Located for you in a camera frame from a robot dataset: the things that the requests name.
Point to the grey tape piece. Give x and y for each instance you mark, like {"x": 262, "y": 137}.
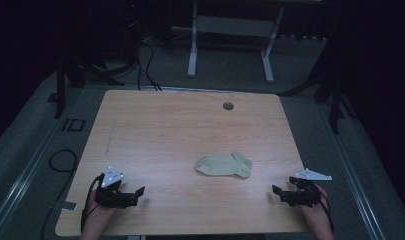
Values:
{"x": 69, "y": 206}

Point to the black metal stand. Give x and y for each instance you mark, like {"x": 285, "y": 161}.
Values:
{"x": 60, "y": 86}
{"x": 335, "y": 100}

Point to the person's left hand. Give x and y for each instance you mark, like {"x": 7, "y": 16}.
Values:
{"x": 101, "y": 216}

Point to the person's right hand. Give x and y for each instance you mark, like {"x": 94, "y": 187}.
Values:
{"x": 315, "y": 213}

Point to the metal floor rail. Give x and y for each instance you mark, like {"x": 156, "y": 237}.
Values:
{"x": 20, "y": 180}
{"x": 356, "y": 186}

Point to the grey round table grommet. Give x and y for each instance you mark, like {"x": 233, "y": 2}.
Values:
{"x": 228, "y": 106}

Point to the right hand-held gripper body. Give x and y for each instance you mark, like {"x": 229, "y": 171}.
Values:
{"x": 301, "y": 196}

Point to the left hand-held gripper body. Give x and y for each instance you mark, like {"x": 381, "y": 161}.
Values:
{"x": 115, "y": 198}

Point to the pale beige sock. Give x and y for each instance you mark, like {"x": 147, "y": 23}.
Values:
{"x": 245, "y": 165}
{"x": 216, "y": 166}

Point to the white metal desk frame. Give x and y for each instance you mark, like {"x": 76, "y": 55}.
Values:
{"x": 231, "y": 26}

